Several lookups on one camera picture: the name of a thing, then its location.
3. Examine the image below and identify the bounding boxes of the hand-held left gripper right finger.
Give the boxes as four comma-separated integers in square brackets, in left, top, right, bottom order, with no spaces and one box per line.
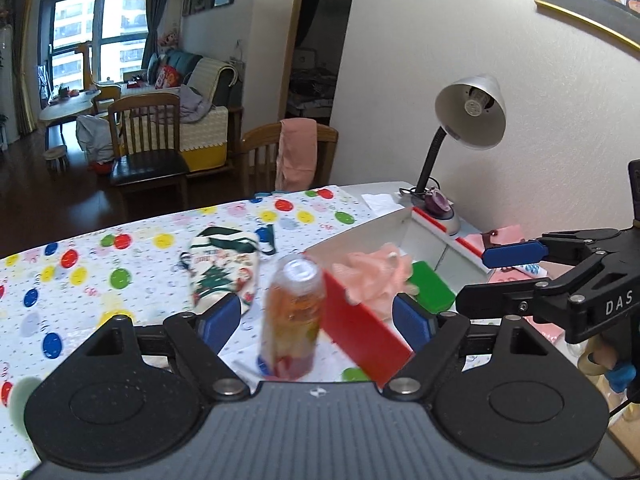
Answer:
[382,292,552,402]

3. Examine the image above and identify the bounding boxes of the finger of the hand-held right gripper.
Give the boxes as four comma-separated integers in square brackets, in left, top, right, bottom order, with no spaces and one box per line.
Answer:
[481,228,624,269]
[456,252,609,319]

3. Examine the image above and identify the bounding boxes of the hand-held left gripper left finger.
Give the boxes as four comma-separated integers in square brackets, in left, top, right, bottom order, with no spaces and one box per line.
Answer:
[86,292,251,404]

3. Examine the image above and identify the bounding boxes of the christmas print sock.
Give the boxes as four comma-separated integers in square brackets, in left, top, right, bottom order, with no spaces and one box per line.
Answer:
[180,225,279,312]

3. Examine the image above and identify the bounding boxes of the red and white box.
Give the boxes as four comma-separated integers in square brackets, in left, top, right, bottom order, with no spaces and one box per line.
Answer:
[302,205,496,390]

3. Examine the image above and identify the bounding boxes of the person's right hand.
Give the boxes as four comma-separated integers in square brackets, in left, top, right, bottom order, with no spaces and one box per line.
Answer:
[577,336,632,392]

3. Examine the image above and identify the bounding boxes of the green sponge block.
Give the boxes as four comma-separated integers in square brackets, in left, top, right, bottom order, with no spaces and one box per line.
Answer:
[407,260,457,314]

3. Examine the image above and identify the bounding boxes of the pink cloth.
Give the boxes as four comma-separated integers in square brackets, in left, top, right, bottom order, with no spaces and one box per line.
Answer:
[332,242,421,307]

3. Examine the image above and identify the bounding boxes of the orange drink bottle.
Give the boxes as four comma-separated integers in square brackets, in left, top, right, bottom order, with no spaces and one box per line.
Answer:
[256,254,327,381]

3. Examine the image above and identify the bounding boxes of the small purple white iron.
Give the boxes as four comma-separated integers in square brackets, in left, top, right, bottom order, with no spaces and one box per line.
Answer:
[422,187,464,236]

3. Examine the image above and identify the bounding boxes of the polka dot tablecloth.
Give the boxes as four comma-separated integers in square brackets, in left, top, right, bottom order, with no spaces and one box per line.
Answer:
[0,185,418,480]

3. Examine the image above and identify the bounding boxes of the white paper sheet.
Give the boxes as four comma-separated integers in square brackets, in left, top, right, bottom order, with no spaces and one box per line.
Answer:
[361,191,407,212]

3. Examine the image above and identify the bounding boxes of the white gooseneck desk lamp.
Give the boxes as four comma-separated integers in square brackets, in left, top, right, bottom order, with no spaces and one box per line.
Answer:
[399,75,507,207]

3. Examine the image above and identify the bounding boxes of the wooden chair with black seat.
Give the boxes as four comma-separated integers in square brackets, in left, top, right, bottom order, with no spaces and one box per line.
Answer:
[107,92,191,211]

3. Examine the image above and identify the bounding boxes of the wooden dining chair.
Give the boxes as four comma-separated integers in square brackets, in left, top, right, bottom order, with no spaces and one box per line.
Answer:
[240,121,340,196]

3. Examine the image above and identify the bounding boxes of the pink towel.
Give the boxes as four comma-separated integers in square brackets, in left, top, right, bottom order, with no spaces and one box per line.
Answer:
[276,118,319,193]

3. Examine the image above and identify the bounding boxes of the sofa with cream cover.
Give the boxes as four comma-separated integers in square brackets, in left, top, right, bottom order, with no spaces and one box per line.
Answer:
[120,50,246,176]

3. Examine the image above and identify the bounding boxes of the purple cloth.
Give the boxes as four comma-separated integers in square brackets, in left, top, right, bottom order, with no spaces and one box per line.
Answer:
[177,84,214,124]

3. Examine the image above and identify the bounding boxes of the white bag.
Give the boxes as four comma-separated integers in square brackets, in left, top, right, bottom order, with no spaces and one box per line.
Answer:
[75,114,116,164]

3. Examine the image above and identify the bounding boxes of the small wooden stool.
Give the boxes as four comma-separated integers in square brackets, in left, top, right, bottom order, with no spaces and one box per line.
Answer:
[42,144,69,181]

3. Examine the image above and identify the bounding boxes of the cream knitted blanket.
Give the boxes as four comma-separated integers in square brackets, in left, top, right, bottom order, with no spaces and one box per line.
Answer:
[191,56,237,107]

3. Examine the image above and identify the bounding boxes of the red printed cushion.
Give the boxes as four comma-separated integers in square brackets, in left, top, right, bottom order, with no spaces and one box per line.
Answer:
[155,64,181,90]

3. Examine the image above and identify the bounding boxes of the small wooden chair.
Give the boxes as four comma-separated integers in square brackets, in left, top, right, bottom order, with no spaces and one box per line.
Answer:
[92,84,124,117]

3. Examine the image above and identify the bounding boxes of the low white table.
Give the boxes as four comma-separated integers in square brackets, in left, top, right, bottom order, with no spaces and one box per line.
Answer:
[38,88,101,137]

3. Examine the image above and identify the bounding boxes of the gold framed dark picture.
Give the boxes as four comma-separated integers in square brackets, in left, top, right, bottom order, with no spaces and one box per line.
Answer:
[534,0,640,52]

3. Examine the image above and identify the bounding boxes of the grey curtain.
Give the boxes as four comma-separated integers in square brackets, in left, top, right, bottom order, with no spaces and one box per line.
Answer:
[144,0,174,72]

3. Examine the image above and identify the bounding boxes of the large window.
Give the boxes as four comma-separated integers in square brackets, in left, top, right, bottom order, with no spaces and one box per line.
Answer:
[37,0,151,97]

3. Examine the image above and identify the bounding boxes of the yellow curtain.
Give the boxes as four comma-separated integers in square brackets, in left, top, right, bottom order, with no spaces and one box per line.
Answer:
[14,0,37,137]

